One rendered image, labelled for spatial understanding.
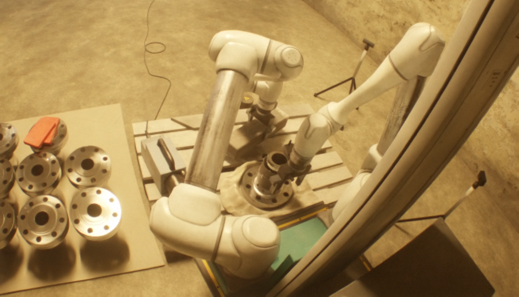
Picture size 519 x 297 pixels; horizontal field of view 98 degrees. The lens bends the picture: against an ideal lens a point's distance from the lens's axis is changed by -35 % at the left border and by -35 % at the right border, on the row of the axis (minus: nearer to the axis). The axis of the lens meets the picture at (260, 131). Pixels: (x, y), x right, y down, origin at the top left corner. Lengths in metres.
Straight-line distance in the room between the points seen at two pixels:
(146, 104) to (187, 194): 1.45
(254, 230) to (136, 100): 1.65
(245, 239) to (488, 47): 0.72
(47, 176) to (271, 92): 1.23
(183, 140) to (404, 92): 1.23
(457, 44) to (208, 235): 0.76
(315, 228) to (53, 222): 1.12
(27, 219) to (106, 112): 1.06
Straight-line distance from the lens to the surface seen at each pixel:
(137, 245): 1.60
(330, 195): 1.85
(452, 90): 0.49
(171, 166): 1.47
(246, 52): 1.05
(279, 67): 1.05
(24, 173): 1.67
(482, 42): 0.47
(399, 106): 1.16
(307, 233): 1.26
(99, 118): 2.19
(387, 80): 0.97
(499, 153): 3.25
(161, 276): 1.55
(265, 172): 1.53
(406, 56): 0.92
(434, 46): 0.92
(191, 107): 2.29
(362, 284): 0.78
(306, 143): 1.18
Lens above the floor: 1.46
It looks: 41 degrees down
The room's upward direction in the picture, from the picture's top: 19 degrees clockwise
